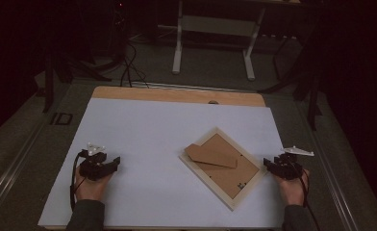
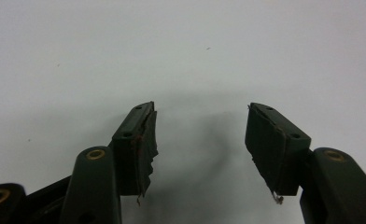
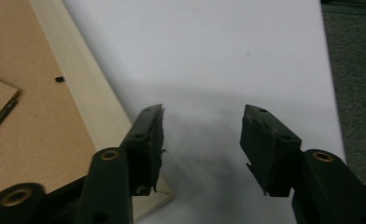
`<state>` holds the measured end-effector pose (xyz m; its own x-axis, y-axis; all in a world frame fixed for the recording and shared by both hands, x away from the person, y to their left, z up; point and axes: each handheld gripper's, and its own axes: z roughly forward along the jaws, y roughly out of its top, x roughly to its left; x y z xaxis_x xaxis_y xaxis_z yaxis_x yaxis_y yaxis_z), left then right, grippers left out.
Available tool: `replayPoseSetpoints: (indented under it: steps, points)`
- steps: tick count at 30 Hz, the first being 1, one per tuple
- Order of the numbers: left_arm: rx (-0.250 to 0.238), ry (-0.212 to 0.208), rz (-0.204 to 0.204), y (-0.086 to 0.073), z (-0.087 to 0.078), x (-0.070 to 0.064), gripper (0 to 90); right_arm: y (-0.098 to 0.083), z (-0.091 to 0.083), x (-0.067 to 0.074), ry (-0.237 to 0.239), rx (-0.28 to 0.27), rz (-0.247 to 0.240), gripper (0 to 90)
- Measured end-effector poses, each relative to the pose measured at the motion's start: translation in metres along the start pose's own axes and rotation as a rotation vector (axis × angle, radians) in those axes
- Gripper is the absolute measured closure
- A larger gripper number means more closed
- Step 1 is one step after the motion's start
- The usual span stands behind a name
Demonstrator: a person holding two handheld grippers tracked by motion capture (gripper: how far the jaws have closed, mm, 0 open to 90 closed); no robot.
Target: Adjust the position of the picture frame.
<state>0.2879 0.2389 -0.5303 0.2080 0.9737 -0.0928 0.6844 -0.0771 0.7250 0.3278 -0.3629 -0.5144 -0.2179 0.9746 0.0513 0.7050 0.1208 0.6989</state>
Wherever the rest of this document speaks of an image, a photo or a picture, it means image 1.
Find person's right hand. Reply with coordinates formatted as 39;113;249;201
274;168;311;207

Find white metal desk frame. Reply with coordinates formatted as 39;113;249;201
171;0;267;81

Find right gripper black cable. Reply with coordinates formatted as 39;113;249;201
290;158;322;231

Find wooden picture frame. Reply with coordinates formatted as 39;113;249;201
179;126;268;212

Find black metal stand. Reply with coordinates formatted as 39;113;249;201
41;47;113;114
258;32;324;132

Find black floor cables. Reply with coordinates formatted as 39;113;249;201
118;39;151;90

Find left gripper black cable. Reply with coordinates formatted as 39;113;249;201
68;150;88;213

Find metal floor rail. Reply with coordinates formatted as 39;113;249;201
296;100;363;231
130;81;258;94
0;121;48;222

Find white table mat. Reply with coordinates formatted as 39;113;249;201
37;97;287;229

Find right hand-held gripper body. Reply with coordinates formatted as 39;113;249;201
273;145;315;181

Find person's left hand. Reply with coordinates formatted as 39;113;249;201
74;165;113;203

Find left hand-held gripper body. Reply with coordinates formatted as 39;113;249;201
77;142;114;182

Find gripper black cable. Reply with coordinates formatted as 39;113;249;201
290;158;322;231
68;150;88;213

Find black floor socket plate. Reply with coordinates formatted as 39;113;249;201
50;112;74;126

